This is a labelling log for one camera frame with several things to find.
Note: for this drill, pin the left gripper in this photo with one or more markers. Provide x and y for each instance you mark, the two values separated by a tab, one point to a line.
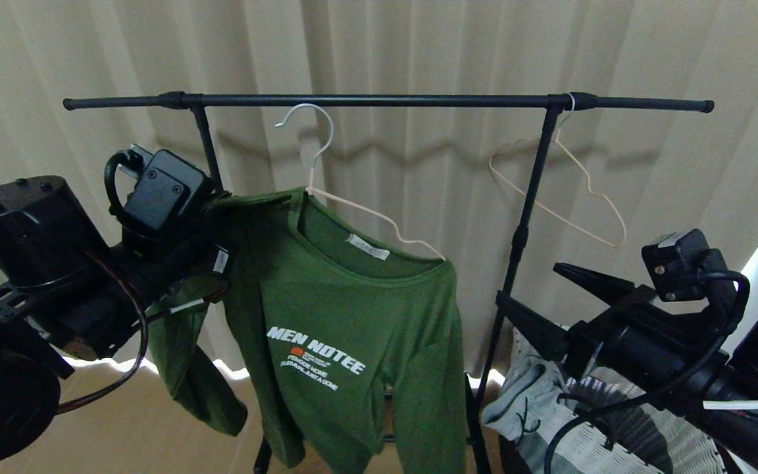
181	263

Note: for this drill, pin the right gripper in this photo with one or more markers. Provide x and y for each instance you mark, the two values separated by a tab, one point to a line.
649	342

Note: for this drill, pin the pale grey shorts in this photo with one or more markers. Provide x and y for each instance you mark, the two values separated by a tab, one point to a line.
524	395

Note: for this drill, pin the pink clothes hanger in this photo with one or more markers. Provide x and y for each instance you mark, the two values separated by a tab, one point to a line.
576	162
311	179

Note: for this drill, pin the green printed t-shirt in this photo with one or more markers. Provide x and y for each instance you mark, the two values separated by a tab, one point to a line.
353	316

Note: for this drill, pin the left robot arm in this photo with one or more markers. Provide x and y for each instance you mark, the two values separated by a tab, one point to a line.
24	230

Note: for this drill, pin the white laundry basket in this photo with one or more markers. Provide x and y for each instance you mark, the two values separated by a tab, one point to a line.
589	454

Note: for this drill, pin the black clothes rack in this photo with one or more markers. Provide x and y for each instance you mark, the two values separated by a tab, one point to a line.
385	101

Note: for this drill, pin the beige curtain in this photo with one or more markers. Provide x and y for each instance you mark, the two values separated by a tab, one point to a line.
418	46

